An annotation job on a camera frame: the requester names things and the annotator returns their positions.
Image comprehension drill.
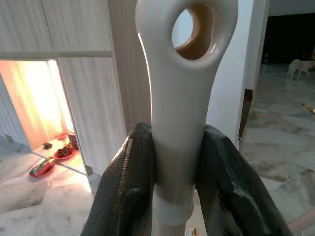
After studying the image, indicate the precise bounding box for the light tan dog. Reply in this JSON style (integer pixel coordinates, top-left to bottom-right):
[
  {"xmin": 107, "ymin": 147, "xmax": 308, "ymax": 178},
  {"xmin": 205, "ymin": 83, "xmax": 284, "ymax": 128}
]
[{"xmin": 286, "ymin": 59, "xmax": 315, "ymax": 79}]

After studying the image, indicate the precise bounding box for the pale pink rod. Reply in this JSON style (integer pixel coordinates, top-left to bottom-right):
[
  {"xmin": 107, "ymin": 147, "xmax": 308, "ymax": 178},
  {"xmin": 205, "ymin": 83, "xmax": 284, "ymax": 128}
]
[{"xmin": 286, "ymin": 208, "xmax": 315, "ymax": 234}]

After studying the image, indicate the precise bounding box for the red plate with dark cups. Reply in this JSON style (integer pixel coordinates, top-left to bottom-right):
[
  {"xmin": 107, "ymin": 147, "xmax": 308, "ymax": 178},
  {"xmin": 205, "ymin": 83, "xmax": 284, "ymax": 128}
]
[{"xmin": 53, "ymin": 147, "xmax": 76, "ymax": 161}]

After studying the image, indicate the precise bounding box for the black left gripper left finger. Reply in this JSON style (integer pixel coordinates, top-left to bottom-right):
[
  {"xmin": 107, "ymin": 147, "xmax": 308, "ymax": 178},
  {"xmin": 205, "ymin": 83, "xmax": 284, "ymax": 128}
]
[{"xmin": 80, "ymin": 122, "xmax": 157, "ymax": 236}]

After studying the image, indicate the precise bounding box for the dark red pot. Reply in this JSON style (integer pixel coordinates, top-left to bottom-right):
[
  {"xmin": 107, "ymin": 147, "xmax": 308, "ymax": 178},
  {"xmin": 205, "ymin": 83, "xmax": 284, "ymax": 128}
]
[{"xmin": 67, "ymin": 129, "xmax": 80, "ymax": 150}]

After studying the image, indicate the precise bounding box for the pale wood wall cabinet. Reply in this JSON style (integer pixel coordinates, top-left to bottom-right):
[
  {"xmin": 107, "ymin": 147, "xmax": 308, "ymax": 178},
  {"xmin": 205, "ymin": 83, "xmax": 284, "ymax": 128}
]
[{"xmin": 0, "ymin": 0, "xmax": 153, "ymax": 177}]

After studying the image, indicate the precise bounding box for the white plastic broom handle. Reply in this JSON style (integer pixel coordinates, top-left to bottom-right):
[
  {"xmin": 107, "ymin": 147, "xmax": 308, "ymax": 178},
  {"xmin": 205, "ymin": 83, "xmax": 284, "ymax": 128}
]
[{"xmin": 134, "ymin": 0, "xmax": 239, "ymax": 236}]

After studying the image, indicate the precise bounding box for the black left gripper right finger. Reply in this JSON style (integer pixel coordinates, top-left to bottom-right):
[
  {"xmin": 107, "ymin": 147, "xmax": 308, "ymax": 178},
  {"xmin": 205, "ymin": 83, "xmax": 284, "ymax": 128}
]
[{"xmin": 196, "ymin": 124, "xmax": 294, "ymax": 236}]

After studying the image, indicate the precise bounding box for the cardboard box with orange label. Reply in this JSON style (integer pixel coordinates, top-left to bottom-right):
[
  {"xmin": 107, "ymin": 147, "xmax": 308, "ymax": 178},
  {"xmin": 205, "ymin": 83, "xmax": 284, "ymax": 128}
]
[{"xmin": 184, "ymin": 191, "xmax": 205, "ymax": 236}]

